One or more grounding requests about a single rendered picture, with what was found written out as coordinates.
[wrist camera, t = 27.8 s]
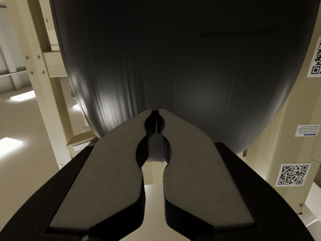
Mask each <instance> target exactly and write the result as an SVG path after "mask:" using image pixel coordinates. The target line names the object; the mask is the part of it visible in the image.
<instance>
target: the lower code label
mask: <svg viewBox="0 0 321 241"><path fill-rule="evenodd" d="M307 77H321V37H318V40H317V43H316V47H315V50H314V53H313V57H312V60H311V64H310V67H309V71H308V74H307Z"/></svg>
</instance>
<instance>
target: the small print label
mask: <svg viewBox="0 0 321 241"><path fill-rule="evenodd" d="M319 128H320V124H316V125H298V128H297V131H296V134H295V137H300V136H317V134H318V131H319Z"/></svg>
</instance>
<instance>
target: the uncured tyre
mask: <svg viewBox="0 0 321 241"><path fill-rule="evenodd" d="M49 2H50V7H51V13H52V18H53V23H54V28H55V33H56V37H57V41H58V45H59V49H60V52H61V56H62V60H63V63H64V67H65V70H66V73H67V76H68V79H69V82H70V85H71V88H72V91H73V93H74V96H75V99H76V101H77V104H78V106H79V108H80V110H81V112H82V114H83V116H84V118H85V120H86V122H87V124H88V125H89V127H90V128H91V130H92V131H93V133H94V134H95V135H96V136H97V137H98V138H99V139H101V138H102V137H103V136H105V135H106V134H107V133H108V132H110V131H111V130H113V129H114V128H115V127H117V126H119V125H121V124H122V123H124V122H126V121H128V120H129V119H131V118H133V117H134V116H136V115H138V114H140V113H141V112H143V111H145V110H160V109H165V110H167V111H169V112H171V113H173V114H175V115H176V116H178V117H180V118H182V119H184V120H186V121H188V122H189V123H191V124H193V125H195V126H196V127H198V128H199V129H201V130H202V131H204V132H205V133H206V134H208V135H209V136H210V137H211V138H212V139H213V140H214V141H215V142H222V143H224V144H225V145H226V146H227V147H228V148H229V149H230V150H231V151H233V152H234V153H235V154H239V153H241V152H243V151H244V150H246V149H247V148H248V147H249V146H250V145H251V144H252V143H253V142H254V141H255V140H256V139H257V137H258V136H259V135H260V134H261V133H262V132H263V131H264V129H265V128H266V127H267V126H268V125H269V124H270V123H271V122H272V121H273V119H274V118H275V117H276V115H277V114H278V112H279V111H280V109H281V108H282V106H283V105H284V103H285V101H286V99H287V98H288V96H289V94H290V92H291V90H292V88H293V86H294V84H295V82H296V79H297V77H298V75H299V72H300V70H301V67H302V64H303V62H304V59H305V56H306V53H307V50H308V47H309V45H310V41H311V38H312V34H313V30H314V27H315V23H316V19H317V15H318V11H319V6H320V2H321V0H109V2H97V3H89V4H80V5H78V0H49ZM268 31H275V34H274V36H251V37H225V38H200V34H203V33H241V32H268ZM148 147H149V157H148V159H147V160H146V162H165V159H164V158H163V154H162V137H161V136H160V133H158V131H157V121H156V131H155V134H153V135H152V136H151V138H150V140H149V141H148Z"/></svg>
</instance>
